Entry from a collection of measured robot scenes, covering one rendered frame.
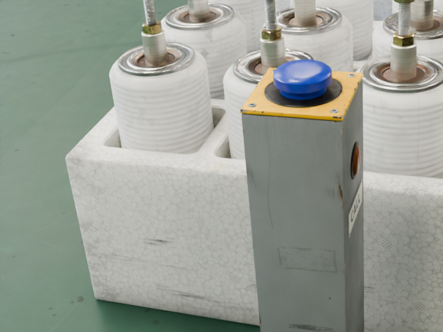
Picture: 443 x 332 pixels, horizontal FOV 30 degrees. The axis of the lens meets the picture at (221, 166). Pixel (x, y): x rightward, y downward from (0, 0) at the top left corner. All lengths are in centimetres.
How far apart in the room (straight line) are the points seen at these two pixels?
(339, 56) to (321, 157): 31
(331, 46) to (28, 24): 101
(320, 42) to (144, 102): 19
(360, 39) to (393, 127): 27
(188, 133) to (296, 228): 24
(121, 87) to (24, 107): 60
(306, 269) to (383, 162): 16
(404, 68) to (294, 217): 20
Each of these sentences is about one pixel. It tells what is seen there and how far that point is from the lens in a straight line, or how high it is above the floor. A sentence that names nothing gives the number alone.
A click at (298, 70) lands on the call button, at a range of 57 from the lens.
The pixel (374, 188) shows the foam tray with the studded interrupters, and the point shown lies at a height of 18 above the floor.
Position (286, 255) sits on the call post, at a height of 20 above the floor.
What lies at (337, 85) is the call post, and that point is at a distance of 58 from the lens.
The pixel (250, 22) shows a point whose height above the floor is 22.
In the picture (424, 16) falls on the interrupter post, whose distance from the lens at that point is 84.
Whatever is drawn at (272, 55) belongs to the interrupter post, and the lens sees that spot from 75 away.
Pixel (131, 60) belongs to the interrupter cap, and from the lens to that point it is 81.
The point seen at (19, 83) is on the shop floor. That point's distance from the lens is 147.
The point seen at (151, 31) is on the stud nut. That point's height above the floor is 28.
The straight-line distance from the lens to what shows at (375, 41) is 84.
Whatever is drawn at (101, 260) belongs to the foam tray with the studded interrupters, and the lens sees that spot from 87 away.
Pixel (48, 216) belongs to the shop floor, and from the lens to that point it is 107.
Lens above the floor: 56
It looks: 30 degrees down
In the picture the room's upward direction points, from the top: 6 degrees counter-clockwise
